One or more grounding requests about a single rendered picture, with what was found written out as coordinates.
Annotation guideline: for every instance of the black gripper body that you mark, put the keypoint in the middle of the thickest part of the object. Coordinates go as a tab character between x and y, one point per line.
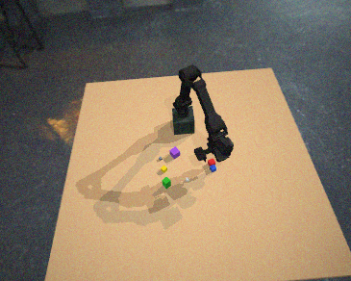
201	154

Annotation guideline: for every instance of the purple cube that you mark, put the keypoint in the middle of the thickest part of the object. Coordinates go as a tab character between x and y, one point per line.
174	152

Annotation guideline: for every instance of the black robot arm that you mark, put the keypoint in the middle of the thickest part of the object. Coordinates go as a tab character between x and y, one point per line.
213	121

